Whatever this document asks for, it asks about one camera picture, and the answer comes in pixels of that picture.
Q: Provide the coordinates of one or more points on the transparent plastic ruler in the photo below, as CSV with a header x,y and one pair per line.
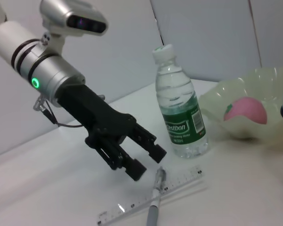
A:
x,y
184,179

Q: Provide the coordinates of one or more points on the pink toy peach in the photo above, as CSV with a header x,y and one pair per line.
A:
x,y
247,110

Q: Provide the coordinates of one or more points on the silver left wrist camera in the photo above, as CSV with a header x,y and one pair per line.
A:
x,y
68,16

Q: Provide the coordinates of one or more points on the clear grey ballpoint pen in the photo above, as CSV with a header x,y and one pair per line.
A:
x,y
153,212

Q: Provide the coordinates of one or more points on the translucent green fruit bowl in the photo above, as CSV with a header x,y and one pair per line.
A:
x,y
250,80

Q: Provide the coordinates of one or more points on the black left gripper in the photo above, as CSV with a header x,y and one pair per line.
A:
x,y
101,117

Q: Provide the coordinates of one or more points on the green label water bottle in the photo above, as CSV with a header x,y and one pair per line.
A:
x,y
184,127

